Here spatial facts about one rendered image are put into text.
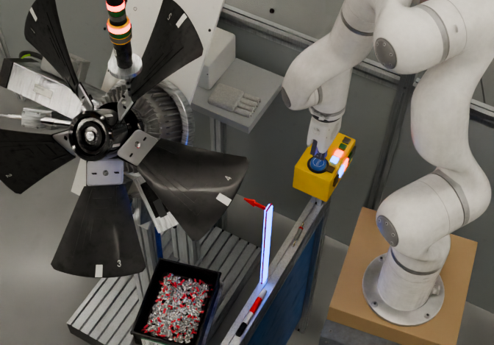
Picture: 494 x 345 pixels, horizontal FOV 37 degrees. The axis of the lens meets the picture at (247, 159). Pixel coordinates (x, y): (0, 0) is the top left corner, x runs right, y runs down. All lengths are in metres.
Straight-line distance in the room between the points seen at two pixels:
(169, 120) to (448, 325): 0.83
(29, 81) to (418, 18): 1.17
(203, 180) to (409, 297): 0.53
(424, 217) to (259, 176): 1.54
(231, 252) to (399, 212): 1.54
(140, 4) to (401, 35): 0.98
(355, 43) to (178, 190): 0.54
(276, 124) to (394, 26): 1.47
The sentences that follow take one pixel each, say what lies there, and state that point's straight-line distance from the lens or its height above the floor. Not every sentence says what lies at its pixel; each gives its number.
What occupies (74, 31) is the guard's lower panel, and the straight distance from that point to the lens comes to 2.93.
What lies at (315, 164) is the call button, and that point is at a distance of 1.85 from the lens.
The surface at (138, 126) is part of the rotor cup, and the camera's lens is 1.80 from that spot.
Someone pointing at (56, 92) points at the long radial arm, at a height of 1.13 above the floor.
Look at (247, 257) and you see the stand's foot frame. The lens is 2.86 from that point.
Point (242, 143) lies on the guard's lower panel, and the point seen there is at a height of 0.40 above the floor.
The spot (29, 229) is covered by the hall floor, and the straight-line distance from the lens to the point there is 3.13.
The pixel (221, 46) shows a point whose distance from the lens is 2.29.
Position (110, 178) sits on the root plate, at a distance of 1.82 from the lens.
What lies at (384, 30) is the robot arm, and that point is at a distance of 1.18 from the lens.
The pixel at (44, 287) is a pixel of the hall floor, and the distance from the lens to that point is 2.97.
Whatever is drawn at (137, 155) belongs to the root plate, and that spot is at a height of 1.19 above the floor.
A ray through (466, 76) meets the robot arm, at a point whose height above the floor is 1.67.
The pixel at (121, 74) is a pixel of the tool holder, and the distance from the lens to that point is 1.53.
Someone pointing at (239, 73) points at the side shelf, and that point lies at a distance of 2.36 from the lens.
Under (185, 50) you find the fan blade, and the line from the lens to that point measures 1.63.
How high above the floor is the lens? 2.54
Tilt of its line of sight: 52 degrees down
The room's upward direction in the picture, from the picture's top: 2 degrees clockwise
